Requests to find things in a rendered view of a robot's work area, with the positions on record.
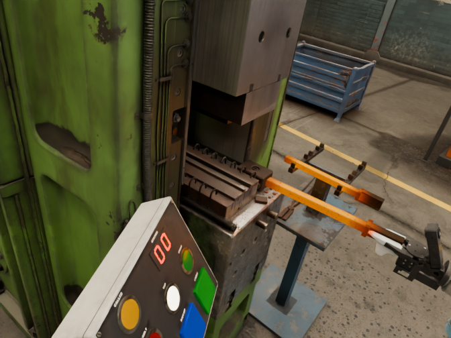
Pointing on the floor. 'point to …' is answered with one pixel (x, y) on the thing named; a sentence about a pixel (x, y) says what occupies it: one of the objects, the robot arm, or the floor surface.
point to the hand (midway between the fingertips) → (375, 230)
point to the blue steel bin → (329, 78)
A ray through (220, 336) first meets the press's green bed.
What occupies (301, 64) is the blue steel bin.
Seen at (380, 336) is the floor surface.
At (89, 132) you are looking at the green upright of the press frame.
